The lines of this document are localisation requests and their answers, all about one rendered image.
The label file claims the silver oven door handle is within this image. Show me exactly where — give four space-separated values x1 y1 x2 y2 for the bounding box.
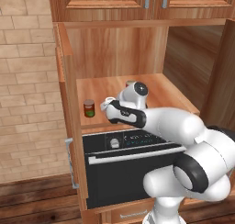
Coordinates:
87 145 187 166

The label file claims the open wooden cabinet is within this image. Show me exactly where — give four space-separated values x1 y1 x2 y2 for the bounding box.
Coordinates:
62 18 229 134

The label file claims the wooden cabinet door with handle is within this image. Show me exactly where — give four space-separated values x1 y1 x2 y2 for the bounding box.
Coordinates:
54 22 90 212

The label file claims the brown can with green label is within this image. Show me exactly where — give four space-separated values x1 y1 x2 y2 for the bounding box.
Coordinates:
83 99 96 118

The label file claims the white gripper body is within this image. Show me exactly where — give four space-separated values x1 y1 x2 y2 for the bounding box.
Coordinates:
100 96 117 112

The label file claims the grey cabinet door handle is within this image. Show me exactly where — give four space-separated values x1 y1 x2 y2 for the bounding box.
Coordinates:
64 137 80 190

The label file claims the wooden overhead cupboard door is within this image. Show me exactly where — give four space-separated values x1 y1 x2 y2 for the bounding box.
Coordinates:
154 0 235 20
48 0 156 22

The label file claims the white oven knob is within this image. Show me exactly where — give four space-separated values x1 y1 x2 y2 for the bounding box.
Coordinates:
109 138 120 149

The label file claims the black built-in oven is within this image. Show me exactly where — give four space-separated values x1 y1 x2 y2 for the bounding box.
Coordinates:
81 128 191 210

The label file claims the silver drawer handle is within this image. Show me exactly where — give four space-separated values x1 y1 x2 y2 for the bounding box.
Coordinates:
119 211 149 220

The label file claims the wooden drawer front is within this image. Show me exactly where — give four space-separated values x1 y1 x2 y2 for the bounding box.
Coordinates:
100 199 158 224

